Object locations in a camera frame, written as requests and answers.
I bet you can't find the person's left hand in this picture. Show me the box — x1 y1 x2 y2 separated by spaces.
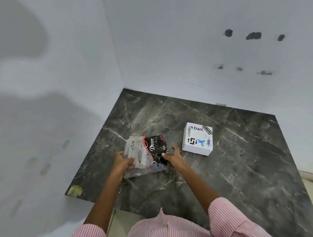
112 151 135 174

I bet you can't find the person's right hand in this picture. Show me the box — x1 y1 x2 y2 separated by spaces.
162 146 188 173

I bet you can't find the clear plastic bag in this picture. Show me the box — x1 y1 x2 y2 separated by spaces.
123 135 170 179

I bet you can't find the person's left forearm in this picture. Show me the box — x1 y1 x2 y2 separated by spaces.
83 168 126 233

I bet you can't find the person's right forearm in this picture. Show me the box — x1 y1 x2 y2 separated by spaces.
176 164 221 216

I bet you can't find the black printed face mask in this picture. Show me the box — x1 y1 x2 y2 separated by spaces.
143 135 169 165

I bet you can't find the white printed face mask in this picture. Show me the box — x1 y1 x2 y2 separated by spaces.
125 136 149 169

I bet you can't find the white box with stickers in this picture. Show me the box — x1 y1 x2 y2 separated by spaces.
182 122 213 156

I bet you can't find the yellowish worn sticker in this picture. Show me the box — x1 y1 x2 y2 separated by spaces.
67 185 84 198

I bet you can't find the pink striped shirt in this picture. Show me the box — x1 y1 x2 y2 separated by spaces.
70 197 272 237

